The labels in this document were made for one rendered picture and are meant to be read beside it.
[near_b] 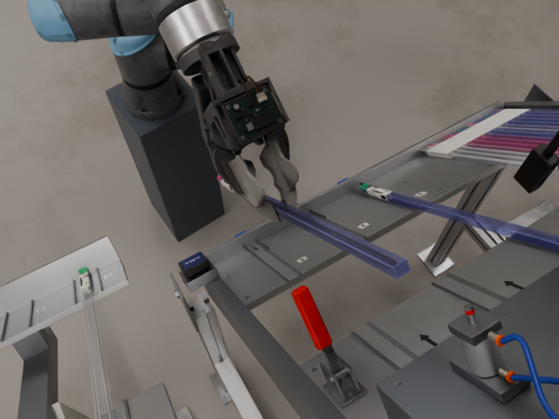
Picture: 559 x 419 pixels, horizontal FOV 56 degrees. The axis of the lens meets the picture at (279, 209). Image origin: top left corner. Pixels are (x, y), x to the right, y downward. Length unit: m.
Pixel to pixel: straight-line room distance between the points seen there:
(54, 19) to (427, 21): 1.90
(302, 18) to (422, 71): 0.56
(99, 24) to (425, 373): 0.56
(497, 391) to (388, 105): 1.76
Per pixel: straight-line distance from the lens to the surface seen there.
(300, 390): 0.52
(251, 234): 0.91
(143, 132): 1.30
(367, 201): 0.90
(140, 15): 0.73
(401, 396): 0.40
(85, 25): 0.74
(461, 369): 0.40
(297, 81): 2.12
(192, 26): 0.60
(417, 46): 2.33
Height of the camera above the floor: 1.54
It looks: 60 degrees down
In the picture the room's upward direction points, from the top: straight up
